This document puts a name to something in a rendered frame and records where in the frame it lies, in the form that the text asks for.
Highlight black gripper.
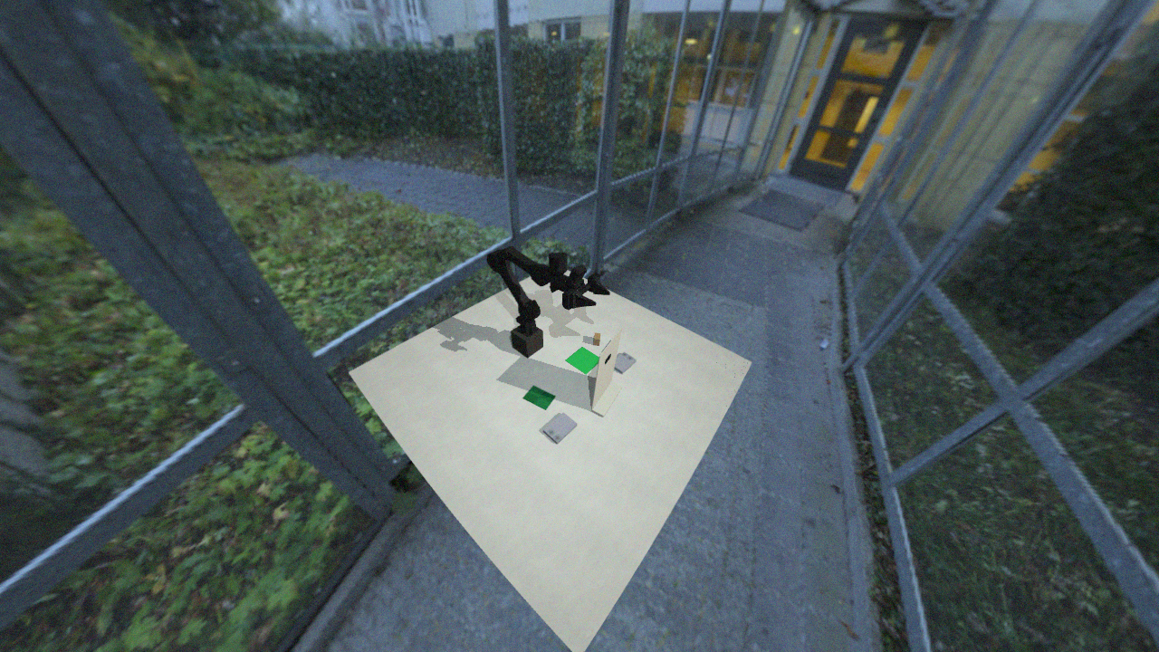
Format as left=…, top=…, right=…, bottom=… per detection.
left=560, top=273, right=610, bottom=310

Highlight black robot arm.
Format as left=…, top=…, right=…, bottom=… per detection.
left=487, top=246, right=586, bottom=337

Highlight beige flat panel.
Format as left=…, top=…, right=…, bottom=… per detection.
left=591, top=327, right=622, bottom=417

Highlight green square marking on table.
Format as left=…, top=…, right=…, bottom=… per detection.
left=566, top=347, right=599, bottom=374

